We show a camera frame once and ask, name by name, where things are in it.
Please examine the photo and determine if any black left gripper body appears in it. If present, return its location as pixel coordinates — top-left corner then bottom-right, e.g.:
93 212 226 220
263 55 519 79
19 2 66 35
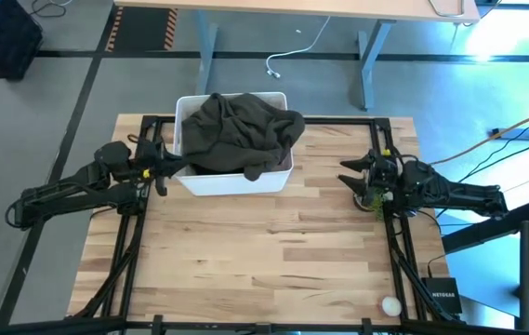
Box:
134 139 172 183

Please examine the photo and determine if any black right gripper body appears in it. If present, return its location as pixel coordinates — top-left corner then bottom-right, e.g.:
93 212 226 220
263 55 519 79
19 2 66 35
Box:
366 149 404 202

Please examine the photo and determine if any dark fabric garment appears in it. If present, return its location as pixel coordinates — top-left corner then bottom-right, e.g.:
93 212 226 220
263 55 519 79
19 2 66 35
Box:
180 91 306 182

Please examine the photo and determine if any small round dark pot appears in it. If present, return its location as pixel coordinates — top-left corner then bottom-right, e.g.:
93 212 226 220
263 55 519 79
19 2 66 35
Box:
352 193 372 213

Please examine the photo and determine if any green artificial plant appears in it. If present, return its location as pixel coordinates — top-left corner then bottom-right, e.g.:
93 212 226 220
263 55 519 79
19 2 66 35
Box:
365 188 389 222

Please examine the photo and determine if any white plastic bin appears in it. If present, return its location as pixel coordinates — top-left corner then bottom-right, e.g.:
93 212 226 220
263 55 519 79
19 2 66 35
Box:
173 91 295 197

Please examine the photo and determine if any blue-grey desk leg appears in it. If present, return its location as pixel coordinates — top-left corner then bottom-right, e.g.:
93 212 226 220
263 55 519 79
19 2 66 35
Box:
195 10 219 97
350 20 393 112

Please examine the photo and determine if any black stand beam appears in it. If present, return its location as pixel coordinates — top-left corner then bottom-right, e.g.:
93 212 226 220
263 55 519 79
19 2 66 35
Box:
440 198 529 255

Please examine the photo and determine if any black hazard-striped floor mat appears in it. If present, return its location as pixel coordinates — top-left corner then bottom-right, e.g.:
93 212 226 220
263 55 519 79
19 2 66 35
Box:
104 6 179 53

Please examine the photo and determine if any white ball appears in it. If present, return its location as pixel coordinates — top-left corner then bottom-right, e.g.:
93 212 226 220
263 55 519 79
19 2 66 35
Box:
381 296 403 318

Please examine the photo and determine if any wooden desk top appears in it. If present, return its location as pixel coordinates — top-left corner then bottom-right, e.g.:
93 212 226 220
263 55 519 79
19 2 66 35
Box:
113 0 482 24

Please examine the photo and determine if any black storage crate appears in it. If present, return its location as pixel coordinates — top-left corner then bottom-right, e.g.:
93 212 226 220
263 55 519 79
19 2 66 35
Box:
0 0 45 81

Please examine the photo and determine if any black metal frame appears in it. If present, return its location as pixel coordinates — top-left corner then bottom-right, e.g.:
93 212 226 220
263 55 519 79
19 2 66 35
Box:
0 114 529 335

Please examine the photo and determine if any thin black cable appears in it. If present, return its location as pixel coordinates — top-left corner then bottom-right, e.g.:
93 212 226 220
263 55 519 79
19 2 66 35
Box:
468 119 529 178
457 139 529 184

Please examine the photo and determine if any white cable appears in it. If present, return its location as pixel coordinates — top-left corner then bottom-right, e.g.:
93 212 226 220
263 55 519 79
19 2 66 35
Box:
265 16 332 79

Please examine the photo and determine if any black Netgear network switch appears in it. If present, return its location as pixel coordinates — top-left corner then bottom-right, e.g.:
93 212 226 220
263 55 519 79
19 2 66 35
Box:
420 276 464 315

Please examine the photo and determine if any yellow cable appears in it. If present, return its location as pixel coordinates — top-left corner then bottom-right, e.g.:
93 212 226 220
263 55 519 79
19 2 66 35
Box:
430 105 529 167

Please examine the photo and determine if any grey cable loop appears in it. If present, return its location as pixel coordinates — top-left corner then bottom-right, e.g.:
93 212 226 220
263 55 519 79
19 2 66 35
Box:
427 0 468 20

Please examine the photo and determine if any thin dark floor cable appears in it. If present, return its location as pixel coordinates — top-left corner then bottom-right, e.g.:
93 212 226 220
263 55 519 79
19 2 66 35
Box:
29 0 75 20

